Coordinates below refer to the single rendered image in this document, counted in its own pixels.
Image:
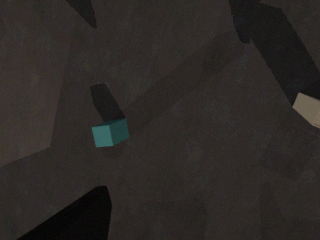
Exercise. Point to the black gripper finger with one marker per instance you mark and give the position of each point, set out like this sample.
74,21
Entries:
86,219

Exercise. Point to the beige domino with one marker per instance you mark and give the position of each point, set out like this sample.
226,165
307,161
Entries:
309,107

